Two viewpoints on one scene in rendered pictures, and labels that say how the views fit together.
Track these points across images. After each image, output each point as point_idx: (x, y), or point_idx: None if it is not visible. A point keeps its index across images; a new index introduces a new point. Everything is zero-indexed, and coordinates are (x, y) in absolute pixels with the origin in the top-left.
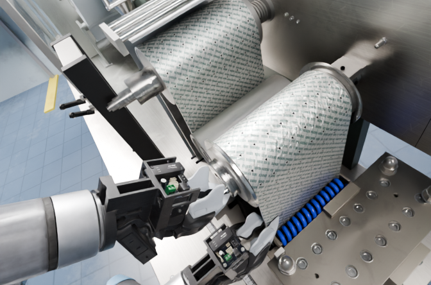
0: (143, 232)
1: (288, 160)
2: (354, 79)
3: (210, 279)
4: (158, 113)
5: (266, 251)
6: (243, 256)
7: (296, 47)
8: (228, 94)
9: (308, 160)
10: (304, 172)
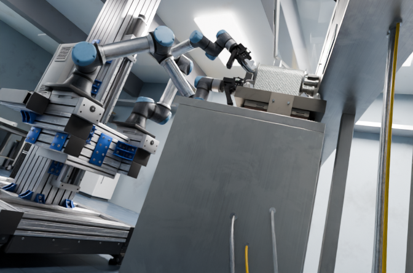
0: (235, 55)
1: (273, 69)
2: (314, 81)
3: (227, 84)
4: None
5: None
6: (241, 78)
7: (313, 94)
8: None
9: (279, 78)
10: (276, 83)
